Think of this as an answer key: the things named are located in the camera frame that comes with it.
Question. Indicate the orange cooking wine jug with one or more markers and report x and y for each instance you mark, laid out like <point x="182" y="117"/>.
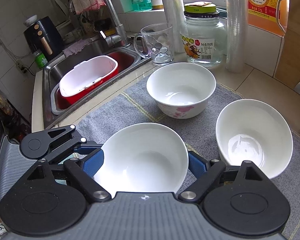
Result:
<point x="269" y="15"/>

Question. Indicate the stainless steel sink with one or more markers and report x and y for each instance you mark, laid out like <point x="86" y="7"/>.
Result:
<point x="55" y="107"/>

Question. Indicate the clear glass mug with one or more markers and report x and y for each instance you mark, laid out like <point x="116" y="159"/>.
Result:
<point x="159" y="43"/>

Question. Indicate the grey checked dish mat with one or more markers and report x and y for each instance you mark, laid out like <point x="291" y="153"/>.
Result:
<point x="134" y="105"/>

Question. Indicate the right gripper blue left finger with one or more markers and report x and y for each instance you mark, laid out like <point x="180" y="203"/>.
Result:
<point x="91" y="158"/>

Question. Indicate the plain white bowl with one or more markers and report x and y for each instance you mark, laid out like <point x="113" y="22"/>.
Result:
<point x="249" y="129"/>

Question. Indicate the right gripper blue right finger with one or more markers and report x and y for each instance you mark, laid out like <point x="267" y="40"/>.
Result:
<point x="197" y="164"/>

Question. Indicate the plastic wrap roll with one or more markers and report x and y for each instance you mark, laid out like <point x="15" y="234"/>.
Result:
<point x="237" y="24"/>

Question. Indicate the steel kitchen faucet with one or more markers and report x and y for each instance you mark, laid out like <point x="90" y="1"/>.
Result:
<point x="120" y="37"/>

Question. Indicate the white red plastic basin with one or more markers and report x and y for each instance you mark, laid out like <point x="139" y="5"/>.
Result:
<point x="86" y="76"/>

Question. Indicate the white bowl pink flowers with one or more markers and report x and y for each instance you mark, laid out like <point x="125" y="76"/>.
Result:
<point x="181" y="90"/>

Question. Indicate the bamboo cutting board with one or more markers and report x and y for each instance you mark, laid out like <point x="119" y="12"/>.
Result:
<point x="288" y="70"/>

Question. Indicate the black air fryer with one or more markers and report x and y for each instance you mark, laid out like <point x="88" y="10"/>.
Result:
<point x="44" y="36"/>

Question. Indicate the green can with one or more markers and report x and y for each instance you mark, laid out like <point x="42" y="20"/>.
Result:
<point x="40" y="59"/>

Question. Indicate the glass jar green lid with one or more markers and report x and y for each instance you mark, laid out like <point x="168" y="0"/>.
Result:
<point x="203" y="35"/>

